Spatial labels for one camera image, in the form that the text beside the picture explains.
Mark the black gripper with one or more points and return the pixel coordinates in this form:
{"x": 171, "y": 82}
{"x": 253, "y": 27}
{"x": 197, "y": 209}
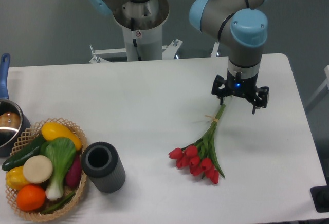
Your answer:
{"x": 245, "y": 88}

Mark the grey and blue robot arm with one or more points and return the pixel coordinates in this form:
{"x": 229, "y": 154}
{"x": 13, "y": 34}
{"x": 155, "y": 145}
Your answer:
{"x": 238, "y": 24}

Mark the red tulip bouquet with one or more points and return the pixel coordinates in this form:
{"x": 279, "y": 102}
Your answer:
{"x": 200, "y": 157}

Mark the black controller box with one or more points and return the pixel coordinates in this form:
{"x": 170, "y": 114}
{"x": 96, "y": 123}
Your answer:
{"x": 320, "y": 198}

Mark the dark grey ribbed vase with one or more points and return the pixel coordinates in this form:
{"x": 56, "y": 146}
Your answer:
{"x": 101, "y": 163}

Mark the purple sweet potato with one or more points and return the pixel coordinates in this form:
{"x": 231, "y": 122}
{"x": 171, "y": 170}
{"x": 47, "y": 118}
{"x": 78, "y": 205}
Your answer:
{"x": 73, "y": 176}

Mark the green bok choy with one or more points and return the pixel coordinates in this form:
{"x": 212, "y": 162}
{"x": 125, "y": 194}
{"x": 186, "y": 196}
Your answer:
{"x": 61, "y": 152}

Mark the yellow squash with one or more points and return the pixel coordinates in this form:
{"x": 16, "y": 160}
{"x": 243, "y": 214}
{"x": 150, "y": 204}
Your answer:
{"x": 52, "y": 130}

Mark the green bean pod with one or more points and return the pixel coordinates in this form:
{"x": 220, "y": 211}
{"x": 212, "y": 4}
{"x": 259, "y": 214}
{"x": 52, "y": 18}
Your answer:
{"x": 60, "y": 204}

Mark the dark green cucumber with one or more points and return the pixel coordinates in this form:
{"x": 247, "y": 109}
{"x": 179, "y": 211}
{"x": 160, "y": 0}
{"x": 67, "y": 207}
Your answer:
{"x": 30, "y": 150}

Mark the beige round bread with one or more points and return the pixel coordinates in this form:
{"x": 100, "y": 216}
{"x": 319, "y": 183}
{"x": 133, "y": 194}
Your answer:
{"x": 37, "y": 169}

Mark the woven wicker basket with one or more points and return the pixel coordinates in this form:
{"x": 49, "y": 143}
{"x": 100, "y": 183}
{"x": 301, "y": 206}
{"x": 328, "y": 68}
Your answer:
{"x": 11, "y": 194}

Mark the orange fruit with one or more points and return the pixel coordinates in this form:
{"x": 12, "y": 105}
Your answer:
{"x": 30, "y": 197}

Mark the yellow bell pepper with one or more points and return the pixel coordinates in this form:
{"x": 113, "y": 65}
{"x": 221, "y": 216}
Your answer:
{"x": 15, "y": 178}

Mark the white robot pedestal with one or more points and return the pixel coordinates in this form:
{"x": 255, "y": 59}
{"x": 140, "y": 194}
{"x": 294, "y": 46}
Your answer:
{"x": 142, "y": 27}

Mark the blue handled saucepan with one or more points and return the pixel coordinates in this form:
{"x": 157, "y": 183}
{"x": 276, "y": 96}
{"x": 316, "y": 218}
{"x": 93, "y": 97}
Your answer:
{"x": 13, "y": 120}

